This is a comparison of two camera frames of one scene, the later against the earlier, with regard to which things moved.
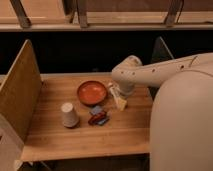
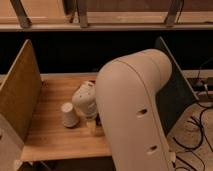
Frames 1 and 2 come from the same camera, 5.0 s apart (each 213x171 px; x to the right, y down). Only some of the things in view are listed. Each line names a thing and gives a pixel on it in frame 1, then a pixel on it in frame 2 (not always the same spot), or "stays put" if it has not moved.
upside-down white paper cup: x=69 y=115 stays put
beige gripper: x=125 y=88 -> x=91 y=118
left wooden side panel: x=21 y=91 stays put
